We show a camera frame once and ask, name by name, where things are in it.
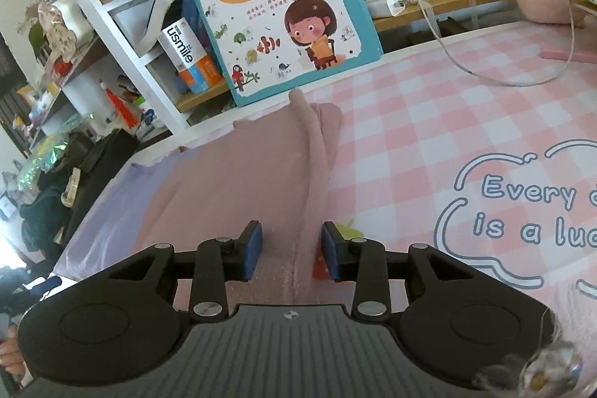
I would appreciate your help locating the pink and purple sweater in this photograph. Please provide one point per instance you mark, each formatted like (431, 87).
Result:
(274, 170)

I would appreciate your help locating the dark green garment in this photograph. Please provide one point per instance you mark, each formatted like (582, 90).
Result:
(43, 219)

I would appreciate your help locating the holographic crumpled bag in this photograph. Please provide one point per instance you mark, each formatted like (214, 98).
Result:
(69, 143)

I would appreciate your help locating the teal children's sound book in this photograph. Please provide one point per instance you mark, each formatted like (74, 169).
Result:
(266, 47)

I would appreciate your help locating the white wristwatch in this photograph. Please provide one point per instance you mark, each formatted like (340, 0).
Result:
(69, 195)

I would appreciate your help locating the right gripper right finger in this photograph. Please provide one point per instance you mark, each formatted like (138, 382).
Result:
(363, 262)

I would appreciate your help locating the white charger plug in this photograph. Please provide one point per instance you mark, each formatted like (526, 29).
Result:
(379, 9)

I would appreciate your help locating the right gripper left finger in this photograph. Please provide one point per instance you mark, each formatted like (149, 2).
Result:
(221, 260)

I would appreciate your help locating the white bookshelf frame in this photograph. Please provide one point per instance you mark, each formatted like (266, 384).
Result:
(135, 67)

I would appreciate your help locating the red tassel ornament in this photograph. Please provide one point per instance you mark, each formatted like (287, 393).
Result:
(124, 113)

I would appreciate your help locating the person left hand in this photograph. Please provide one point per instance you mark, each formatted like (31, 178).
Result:
(11, 359)

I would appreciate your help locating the usmile white orange box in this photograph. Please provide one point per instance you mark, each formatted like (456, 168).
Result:
(194, 65)

